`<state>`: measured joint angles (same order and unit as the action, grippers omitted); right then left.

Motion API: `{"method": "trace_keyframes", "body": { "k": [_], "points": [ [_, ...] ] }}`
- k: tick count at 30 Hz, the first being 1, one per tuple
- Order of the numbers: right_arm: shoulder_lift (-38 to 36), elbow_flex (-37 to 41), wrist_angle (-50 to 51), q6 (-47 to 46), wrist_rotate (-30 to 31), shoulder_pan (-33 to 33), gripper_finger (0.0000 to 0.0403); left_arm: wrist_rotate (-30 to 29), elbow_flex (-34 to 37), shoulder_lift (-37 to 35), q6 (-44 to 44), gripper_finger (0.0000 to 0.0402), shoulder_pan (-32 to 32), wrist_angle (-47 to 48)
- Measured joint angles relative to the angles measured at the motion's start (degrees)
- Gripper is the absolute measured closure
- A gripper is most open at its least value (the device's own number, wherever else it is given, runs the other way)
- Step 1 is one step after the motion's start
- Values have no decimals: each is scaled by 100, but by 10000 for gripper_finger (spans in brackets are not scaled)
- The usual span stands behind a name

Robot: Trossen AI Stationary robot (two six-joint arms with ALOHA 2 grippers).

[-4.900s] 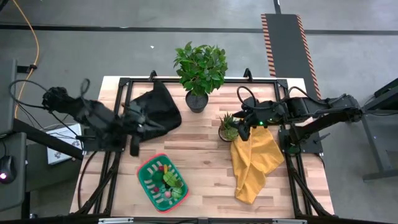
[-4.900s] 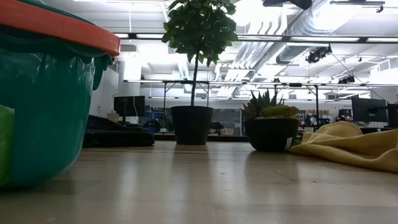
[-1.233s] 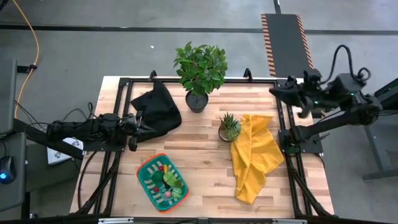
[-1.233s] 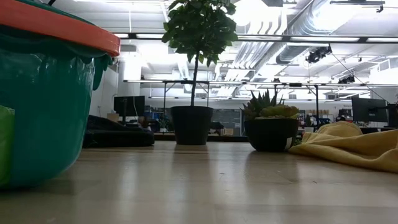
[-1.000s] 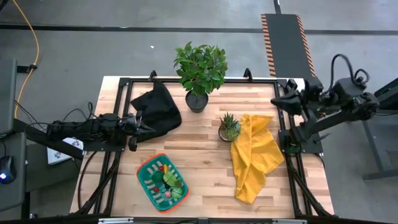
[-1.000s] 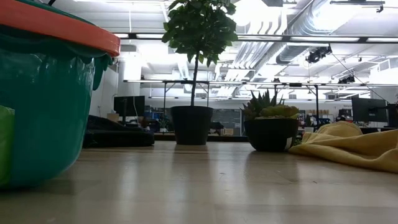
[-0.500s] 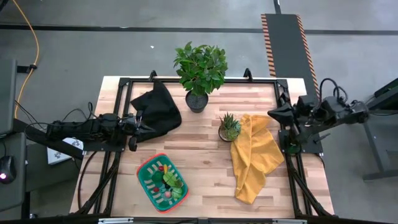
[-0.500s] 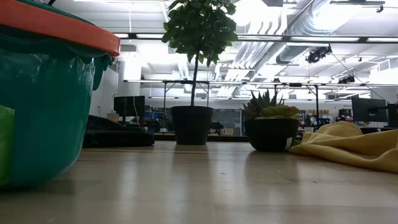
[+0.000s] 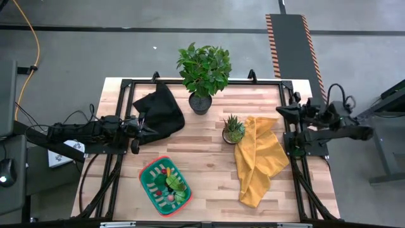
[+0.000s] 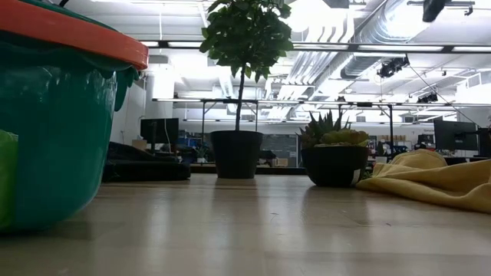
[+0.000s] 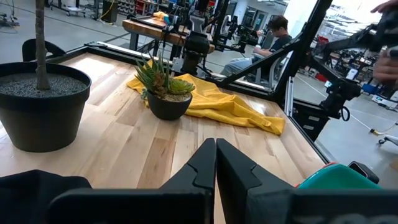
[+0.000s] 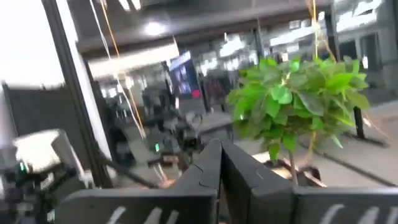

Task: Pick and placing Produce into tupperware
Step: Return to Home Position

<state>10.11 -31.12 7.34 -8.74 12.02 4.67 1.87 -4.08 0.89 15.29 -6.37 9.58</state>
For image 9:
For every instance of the dark green round toy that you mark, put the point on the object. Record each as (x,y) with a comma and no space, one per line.
(159,180)

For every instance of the yellow cloth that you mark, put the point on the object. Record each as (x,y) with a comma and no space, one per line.
(259,158)

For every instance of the teal plastic slotted basket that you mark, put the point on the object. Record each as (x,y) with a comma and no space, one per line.
(148,177)

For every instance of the pink peach toy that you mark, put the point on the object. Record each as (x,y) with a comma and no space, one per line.
(171,198)

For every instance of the black orange-striped floor mat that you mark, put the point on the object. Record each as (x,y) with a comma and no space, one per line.
(294,50)

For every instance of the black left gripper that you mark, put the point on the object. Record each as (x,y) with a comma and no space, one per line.
(136,131)

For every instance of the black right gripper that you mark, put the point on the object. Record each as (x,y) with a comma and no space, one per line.
(305,112)

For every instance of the black metal table frame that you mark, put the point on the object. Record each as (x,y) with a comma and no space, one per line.
(205,81)

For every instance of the light green cabbage toy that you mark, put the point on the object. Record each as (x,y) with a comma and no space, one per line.
(180,197)

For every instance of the black round tree pot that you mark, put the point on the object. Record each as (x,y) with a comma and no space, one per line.
(200,106)

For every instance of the white printed marker card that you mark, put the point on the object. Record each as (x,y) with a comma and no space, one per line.
(64,153)

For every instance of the small red round toy fruit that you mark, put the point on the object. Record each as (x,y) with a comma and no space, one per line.
(164,171)

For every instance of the yellow banana toy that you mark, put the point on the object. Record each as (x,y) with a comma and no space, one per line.
(168,172)

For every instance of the grey side desk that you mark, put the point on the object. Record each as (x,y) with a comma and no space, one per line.
(8,98)

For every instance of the black cloth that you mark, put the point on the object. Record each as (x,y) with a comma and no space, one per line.
(164,111)

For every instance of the dark metal side stand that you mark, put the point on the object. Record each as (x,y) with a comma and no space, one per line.
(386,133)

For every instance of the black bowl planter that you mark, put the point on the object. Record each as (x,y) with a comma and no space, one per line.
(226,137)

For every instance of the black computer mouse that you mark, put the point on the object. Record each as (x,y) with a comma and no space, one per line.
(7,172)

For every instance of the red strawberry toy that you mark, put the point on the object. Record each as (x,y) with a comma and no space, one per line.
(159,192)

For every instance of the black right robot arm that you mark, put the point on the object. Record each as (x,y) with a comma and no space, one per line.
(335,125)

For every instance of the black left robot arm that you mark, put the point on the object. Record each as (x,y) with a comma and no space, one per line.
(85,131)

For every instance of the green spiky succulent plant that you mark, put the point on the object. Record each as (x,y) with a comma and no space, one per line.
(233,126)

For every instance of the artificial green leafy tree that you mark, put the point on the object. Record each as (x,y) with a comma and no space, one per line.
(204,68)

